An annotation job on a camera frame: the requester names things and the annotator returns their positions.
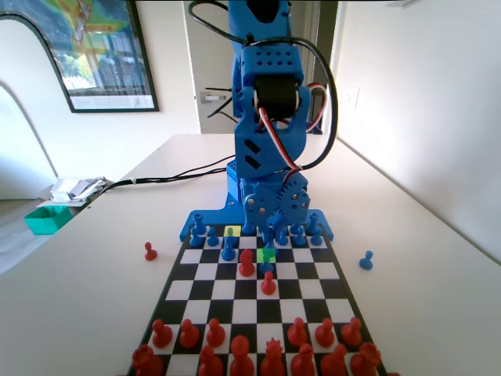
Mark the black framed map poster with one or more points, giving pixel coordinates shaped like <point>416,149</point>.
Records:
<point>109,58</point>

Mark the white curved arch structure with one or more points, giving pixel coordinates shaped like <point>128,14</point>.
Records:
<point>23,70</point>

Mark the red chess queen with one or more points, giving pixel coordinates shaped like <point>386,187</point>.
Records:
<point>272,360</point>

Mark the blue chair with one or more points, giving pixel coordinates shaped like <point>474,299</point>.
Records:
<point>318,131</point>

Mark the blue 3D-printed robot arm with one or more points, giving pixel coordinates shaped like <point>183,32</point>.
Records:
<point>238,27</point>

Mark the blue geared gripper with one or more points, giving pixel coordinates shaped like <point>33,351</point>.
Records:
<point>261,204</point>

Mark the blue chess bishop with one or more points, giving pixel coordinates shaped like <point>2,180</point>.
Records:
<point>269,248</point>

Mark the red chess bishop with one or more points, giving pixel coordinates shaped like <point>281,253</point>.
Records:
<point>210,363</point>
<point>303,362</point>

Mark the red chess rook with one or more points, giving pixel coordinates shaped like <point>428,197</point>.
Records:
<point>366,359</point>
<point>146,362</point>

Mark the green plastic box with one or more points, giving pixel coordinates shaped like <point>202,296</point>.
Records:
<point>47,221</point>

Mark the blue chess rook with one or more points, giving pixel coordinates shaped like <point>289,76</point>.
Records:
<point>199,226</point>
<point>313,225</point>

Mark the black and white chessboard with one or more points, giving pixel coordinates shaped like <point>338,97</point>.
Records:
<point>250,309</point>

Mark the blue chess king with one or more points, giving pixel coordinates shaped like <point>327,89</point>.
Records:
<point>246,231</point>

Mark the red chess pawn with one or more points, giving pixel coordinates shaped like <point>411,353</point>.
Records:
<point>215,335</point>
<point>325,335</point>
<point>161,336</point>
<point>268,285</point>
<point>297,334</point>
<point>150,254</point>
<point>189,336</point>
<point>351,333</point>

